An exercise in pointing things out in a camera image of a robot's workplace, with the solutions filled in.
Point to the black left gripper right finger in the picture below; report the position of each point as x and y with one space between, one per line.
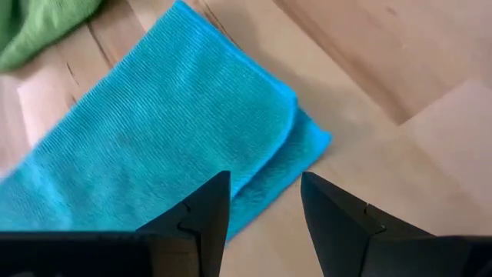
346 238

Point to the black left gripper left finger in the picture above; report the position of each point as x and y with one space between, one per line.
192 238

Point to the teal microfiber towel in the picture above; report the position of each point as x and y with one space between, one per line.
153 134

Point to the green microfiber towel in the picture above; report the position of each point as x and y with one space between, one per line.
34 27

